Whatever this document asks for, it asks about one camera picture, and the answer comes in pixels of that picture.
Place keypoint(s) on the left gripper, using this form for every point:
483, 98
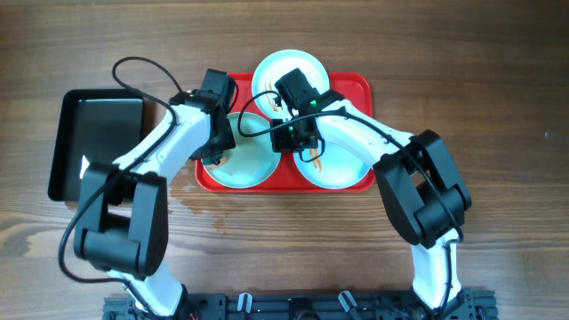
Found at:
215, 149

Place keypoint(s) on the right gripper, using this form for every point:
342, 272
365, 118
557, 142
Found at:
294, 142

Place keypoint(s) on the light blue plate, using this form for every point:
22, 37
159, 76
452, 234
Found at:
248, 164
277, 64
330, 168

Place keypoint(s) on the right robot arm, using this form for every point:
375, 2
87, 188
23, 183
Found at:
422, 191

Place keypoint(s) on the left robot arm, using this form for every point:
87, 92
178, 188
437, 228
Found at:
121, 227

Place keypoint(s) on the red plastic tray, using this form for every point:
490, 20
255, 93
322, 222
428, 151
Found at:
287, 178

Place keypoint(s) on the black rectangular water tray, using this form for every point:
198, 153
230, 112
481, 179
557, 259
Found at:
96, 126

